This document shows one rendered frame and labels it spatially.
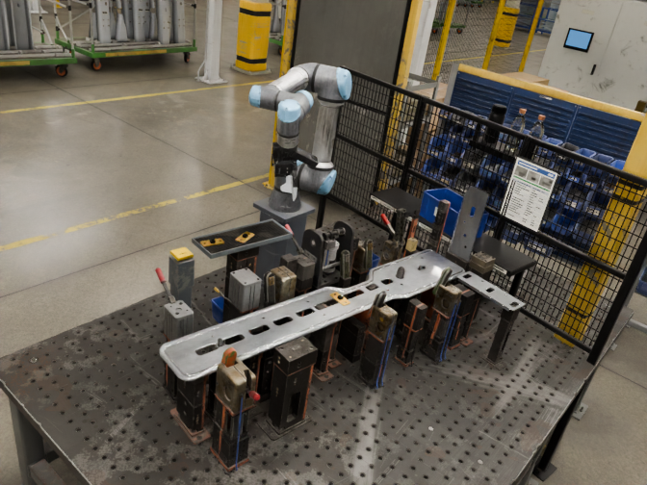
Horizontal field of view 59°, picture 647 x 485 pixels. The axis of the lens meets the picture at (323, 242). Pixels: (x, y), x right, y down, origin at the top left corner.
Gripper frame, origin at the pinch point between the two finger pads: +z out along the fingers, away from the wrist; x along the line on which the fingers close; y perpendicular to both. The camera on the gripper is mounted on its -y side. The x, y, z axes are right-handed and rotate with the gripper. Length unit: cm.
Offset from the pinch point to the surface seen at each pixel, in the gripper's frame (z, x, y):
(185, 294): 28, 22, 43
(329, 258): 33.3, 5.6, -16.3
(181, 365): 19, 59, 45
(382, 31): 37, -228, -117
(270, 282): 21.6, 26.0, 12.3
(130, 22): 243, -776, 93
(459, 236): 38, -4, -80
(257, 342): 23, 50, 21
